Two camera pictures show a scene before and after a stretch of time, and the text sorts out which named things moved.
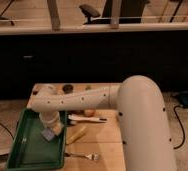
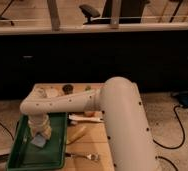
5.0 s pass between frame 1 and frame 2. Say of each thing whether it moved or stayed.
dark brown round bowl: stayed
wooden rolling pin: stayed
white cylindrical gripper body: moved
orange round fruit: stayed
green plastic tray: stayed
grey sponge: moved
